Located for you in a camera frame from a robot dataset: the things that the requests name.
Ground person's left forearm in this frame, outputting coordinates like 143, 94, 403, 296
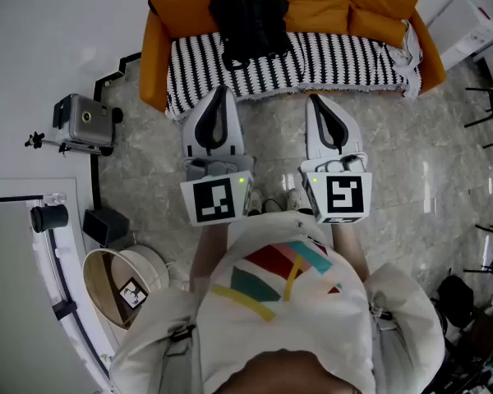
188, 218, 232, 299

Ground black white striped blanket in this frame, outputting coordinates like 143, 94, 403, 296
165, 0, 422, 123

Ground person's right forearm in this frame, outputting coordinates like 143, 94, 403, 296
330, 221, 371, 283

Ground person's left white shoe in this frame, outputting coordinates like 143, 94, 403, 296
247, 189, 265, 217

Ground black white printed card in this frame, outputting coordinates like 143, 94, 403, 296
118, 277, 149, 310

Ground black square bin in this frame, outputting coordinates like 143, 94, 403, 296
82, 208, 131, 248

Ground person's white patterned sweatshirt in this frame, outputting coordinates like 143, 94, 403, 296
108, 210, 447, 394

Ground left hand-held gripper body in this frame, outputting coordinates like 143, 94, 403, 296
179, 153, 256, 227

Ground silver hard case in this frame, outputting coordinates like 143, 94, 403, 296
52, 93, 124, 158

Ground large white box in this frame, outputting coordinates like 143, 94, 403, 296
426, 0, 493, 71

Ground person's white shoe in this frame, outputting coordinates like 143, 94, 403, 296
286, 187, 303, 213
247, 189, 265, 217

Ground crumpled white cloth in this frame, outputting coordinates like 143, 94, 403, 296
388, 19, 424, 100

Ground person's right white shoe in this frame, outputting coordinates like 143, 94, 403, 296
286, 187, 303, 213

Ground black bag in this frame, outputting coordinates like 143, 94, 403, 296
437, 275, 476, 330

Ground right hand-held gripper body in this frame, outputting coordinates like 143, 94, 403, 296
299, 153, 374, 225

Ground black tripod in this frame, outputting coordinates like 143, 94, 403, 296
24, 131, 116, 158

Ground black cylindrical cup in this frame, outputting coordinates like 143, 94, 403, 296
30, 204, 70, 234

